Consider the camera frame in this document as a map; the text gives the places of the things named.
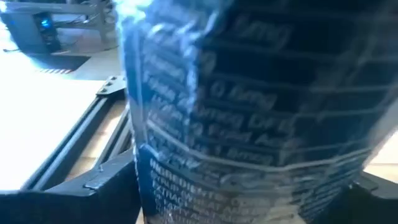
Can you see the black computer with blue light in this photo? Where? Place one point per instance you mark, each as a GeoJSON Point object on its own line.
{"type": "Point", "coordinates": [46, 34]}

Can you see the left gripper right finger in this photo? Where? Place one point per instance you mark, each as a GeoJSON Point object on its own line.
{"type": "Point", "coordinates": [367, 205]}

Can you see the black hazard-striped floor mat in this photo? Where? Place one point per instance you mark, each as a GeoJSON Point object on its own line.
{"type": "Point", "coordinates": [62, 60]}

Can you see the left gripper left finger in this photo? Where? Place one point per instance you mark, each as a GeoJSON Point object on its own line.
{"type": "Point", "coordinates": [77, 202]}

